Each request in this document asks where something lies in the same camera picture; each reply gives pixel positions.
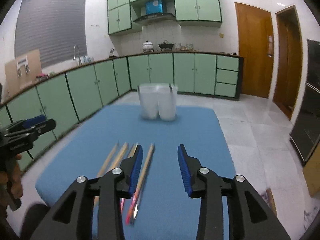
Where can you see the range hood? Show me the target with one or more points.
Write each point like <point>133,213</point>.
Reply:
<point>155,18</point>

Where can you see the grey window blind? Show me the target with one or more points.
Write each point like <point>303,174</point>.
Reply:
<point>53,27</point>

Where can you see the white container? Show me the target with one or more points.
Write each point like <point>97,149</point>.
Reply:
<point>148,98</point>
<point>167,94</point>

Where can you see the brown patterned floor mat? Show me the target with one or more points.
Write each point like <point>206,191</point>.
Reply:
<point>269,199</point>

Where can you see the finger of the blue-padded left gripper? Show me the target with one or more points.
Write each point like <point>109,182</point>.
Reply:
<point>28,123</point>

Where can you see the green upper kitchen cabinets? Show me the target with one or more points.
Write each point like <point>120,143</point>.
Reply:
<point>122,13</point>

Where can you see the white container right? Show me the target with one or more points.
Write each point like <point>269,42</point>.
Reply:
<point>167,94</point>

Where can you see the green kitchen cabinets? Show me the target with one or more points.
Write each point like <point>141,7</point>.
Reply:
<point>73,95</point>
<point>122,13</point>

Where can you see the kitchen faucet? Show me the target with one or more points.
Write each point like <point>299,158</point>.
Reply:
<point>76,55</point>

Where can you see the person's left hand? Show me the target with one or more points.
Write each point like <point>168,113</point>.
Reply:
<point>15,178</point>

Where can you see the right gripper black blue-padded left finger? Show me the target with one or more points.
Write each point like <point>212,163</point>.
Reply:
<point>121,182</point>

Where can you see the white cooking pot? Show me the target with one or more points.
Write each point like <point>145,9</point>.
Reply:
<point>147,47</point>

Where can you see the green lower kitchen cabinets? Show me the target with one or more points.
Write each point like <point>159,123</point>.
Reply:
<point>73,95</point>

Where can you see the bamboo chopstick red-pattern end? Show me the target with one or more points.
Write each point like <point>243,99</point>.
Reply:
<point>117,157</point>

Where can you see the white container left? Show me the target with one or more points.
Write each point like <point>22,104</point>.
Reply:
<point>148,98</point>

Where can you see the black wok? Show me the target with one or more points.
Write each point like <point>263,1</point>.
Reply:
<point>166,46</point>

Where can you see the blue table cloth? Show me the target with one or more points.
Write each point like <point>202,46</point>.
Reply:
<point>165,211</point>

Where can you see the wooden door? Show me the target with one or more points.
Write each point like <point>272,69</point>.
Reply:
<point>255,32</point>

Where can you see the black oven appliance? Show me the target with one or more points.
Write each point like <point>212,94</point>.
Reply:
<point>305,133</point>

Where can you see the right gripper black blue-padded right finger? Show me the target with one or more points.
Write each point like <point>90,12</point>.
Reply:
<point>201,182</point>

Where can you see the cardboard box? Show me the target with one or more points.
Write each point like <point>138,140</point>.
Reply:
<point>22,72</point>

